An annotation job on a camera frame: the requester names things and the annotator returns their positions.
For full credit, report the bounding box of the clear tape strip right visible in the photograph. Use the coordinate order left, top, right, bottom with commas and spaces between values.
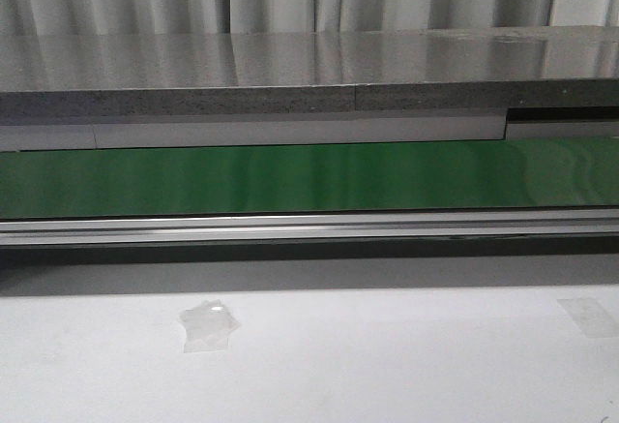
557, 298, 618, 339

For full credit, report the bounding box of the grey conveyor back guard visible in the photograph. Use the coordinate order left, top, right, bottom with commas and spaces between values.
1, 106, 618, 151

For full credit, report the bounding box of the aluminium conveyor front rail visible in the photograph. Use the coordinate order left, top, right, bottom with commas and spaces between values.
1, 208, 618, 247

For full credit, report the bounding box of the green conveyor belt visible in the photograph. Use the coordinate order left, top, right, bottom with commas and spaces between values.
1, 137, 618, 220

